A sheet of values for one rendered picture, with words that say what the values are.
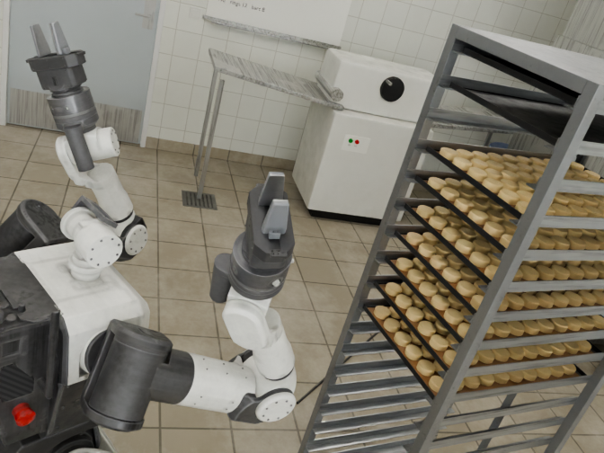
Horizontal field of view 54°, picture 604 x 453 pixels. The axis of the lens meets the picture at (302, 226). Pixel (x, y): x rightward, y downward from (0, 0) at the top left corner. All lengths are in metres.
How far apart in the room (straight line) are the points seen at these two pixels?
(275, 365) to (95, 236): 0.38
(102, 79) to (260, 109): 1.27
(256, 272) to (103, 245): 0.32
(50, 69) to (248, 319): 0.68
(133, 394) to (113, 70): 4.16
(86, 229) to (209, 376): 0.33
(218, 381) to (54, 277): 0.34
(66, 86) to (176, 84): 3.68
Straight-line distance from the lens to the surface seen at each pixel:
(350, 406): 2.21
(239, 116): 5.09
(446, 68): 1.62
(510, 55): 1.46
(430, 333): 1.70
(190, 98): 5.01
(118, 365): 0.98
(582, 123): 1.31
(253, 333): 0.95
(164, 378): 1.01
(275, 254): 0.77
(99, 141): 1.34
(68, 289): 1.11
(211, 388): 1.06
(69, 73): 1.30
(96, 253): 1.06
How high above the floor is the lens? 1.94
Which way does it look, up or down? 26 degrees down
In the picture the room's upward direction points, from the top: 16 degrees clockwise
